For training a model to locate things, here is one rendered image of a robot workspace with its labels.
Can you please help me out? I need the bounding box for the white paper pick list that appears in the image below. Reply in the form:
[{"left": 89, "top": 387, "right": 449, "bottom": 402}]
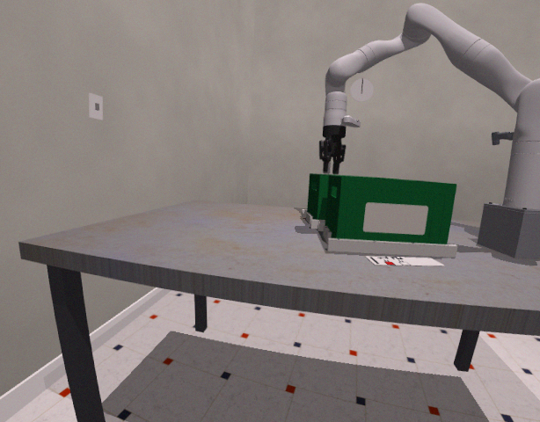
[{"left": 366, "top": 256, "right": 445, "bottom": 266}]

